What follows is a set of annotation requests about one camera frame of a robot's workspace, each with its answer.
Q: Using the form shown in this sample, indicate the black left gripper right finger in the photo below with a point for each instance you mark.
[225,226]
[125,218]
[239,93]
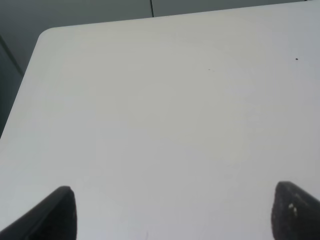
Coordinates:
[295,213]

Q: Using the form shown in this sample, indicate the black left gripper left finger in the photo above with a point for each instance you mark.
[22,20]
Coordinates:
[54,218]

